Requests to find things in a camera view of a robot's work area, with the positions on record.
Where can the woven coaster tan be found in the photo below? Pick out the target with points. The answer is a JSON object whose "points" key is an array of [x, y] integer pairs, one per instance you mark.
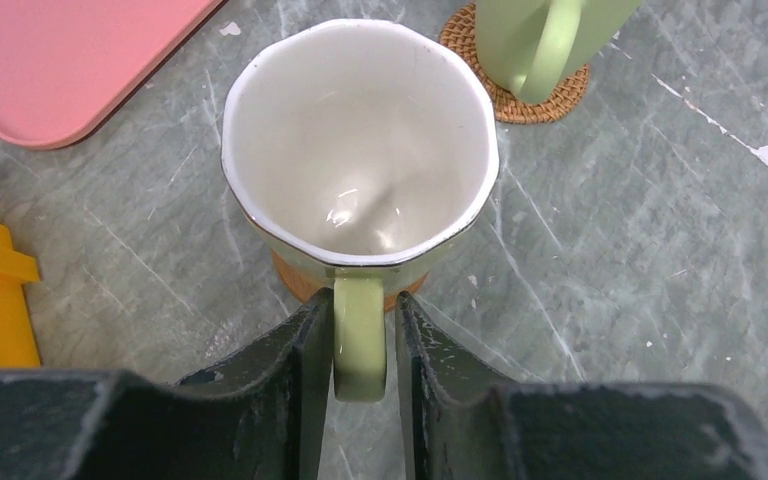
{"points": [[458, 35]]}

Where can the pink serving tray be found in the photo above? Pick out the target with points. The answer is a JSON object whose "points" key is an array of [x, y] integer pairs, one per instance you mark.
{"points": [[65, 66]]}

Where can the green mug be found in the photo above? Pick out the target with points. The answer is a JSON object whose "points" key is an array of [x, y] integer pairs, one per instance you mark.
{"points": [[361, 151], [528, 47]]}

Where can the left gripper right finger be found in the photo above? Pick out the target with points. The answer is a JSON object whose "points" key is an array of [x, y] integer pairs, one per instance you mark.
{"points": [[463, 419]]}

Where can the green mug back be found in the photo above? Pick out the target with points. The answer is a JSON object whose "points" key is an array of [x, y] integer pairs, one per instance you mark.
{"points": [[361, 151]]}

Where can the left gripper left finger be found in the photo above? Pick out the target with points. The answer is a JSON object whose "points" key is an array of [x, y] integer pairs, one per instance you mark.
{"points": [[259, 413]]}

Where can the light wooden coaster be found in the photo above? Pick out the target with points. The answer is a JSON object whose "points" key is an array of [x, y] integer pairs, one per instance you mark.
{"points": [[302, 286]]}

